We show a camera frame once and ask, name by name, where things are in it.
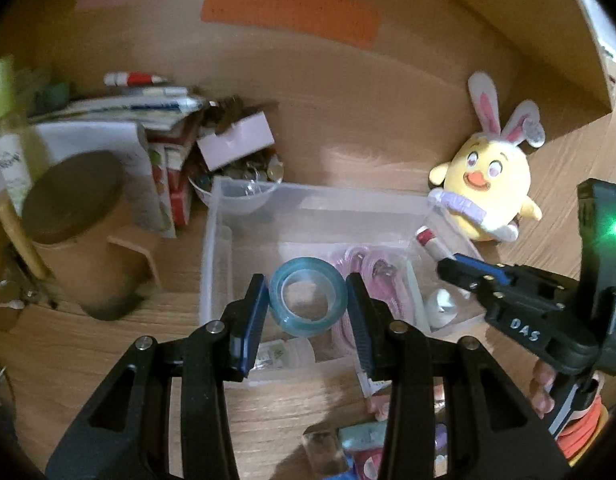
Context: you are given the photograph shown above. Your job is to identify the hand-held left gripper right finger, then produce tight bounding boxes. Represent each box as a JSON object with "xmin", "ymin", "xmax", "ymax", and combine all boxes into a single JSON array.
[{"xmin": 345, "ymin": 272, "xmax": 571, "ymax": 480}]

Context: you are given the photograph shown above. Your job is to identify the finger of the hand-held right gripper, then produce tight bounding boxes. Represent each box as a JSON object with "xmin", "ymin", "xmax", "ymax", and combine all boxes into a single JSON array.
[
  {"xmin": 454, "ymin": 253, "xmax": 584, "ymax": 306},
  {"xmin": 436, "ymin": 258, "xmax": 559, "ymax": 361}
]

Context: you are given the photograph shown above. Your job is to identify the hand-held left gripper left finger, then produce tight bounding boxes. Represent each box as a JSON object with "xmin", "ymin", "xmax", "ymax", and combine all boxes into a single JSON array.
[{"xmin": 45, "ymin": 274, "xmax": 269, "ymax": 480}]

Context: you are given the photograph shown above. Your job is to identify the teal clear tape roll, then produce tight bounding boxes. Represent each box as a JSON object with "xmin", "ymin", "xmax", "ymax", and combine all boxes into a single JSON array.
[{"xmin": 269, "ymin": 256, "xmax": 347, "ymax": 338}]

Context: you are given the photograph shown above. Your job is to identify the clear plastic storage bin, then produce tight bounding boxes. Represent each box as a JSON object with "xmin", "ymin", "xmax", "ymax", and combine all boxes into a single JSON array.
[{"xmin": 199, "ymin": 176, "xmax": 489, "ymax": 386}]

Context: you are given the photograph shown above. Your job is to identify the person's right hand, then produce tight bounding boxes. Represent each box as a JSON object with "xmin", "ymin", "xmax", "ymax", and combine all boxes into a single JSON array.
[{"xmin": 529, "ymin": 360, "xmax": 557, "ymax": 419}]

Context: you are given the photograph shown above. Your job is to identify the red-capped white tube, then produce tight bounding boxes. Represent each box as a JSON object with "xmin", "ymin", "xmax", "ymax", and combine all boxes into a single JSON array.
[{"xmin": 415, "ymin": 226, "xmax": 459, "ymax": 263}]

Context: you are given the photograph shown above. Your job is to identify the yellow chick plush toy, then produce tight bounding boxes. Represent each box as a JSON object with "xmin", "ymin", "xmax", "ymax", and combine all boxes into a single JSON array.
[{"xmin": 428, "ymin": 71, "xmax": 546, "ymax": 243}]

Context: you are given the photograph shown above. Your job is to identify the teal small packet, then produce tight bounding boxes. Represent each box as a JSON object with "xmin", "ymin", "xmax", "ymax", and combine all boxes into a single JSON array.
[{"xmin": 338, "ymin": 421, "xmax": 389, "ymax": 453}]

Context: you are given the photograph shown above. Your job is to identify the clear plastic cube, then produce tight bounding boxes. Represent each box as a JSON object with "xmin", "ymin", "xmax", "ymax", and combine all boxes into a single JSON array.
[{"xmin": 302, "ymin": 426, "xmax": 349, "ymax": 478}]

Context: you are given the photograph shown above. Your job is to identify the white bowl of trinkets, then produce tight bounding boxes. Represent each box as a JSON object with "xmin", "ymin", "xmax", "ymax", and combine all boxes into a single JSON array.
[{"xmin": 188, "ymin": 152, "xmax": 285, "ymax": 213}]

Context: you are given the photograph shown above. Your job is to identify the red and green carton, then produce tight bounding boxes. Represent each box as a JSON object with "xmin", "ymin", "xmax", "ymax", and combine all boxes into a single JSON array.
[{"xmin": 146, "ymin": 130, "xmax": 199, "ymax": 228}]

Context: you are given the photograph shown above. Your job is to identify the brown mug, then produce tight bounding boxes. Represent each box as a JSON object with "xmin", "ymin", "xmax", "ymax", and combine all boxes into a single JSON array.
[{"xmin": 20, "ymin": 150, "xmax": 163, "ymax": 322}]

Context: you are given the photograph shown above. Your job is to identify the pale pink small box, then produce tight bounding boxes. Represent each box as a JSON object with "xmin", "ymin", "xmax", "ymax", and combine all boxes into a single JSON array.
[{"xmin": 196, "ymin": 110, "xmax": 276, "ymax": 172}]

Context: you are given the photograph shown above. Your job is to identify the white paper sheet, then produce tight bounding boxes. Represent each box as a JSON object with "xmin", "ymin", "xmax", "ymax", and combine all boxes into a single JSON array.
[{"xmin": 32, "ymin": 121, "xmax": 176, "ymax": 238}]

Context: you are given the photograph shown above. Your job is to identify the eyeglasses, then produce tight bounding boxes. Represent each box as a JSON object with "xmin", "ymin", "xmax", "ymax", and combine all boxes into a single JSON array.
[{"xmin": 0, "ymin": 280, "xmax": 58, "ymax": 333}]

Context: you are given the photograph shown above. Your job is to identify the stack of papers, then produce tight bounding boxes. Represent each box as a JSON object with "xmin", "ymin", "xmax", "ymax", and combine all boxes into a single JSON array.
[{"xmin": 30, "ymin": 85, "xmax": 209, "ymax": 131}]

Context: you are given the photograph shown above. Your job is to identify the red and white marker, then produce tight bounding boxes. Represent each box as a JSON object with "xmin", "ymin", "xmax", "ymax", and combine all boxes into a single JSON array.
[{"xmin": 104, "ymin": 71, "xmax": 171, "ymax": 87}]

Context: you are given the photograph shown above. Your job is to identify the green-capped lotion bottle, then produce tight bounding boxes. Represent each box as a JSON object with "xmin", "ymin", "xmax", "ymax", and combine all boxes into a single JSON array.
[{"xmin": 0, "ymin": 55, "xmax": 51, "ymax": 281}]

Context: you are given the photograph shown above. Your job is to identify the pink coiled cable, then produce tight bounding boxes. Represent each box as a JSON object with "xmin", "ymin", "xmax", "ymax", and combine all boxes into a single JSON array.
[{"xmin": 330, "ymin": 245, "xmax": 419, "ymax": 356}]

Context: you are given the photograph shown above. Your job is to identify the orange coiled cable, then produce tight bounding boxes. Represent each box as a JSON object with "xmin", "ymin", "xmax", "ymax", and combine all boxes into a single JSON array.
[{"xmin": 555, "ymin": 392, "xmax": 610, "ymax": 461}]

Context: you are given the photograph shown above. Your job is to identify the orange wall paper sheet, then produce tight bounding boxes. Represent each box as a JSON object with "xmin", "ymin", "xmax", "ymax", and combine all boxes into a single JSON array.
[{"xmin": 201, "ymin": 0, "xmax": 381, "ymax": 51}]

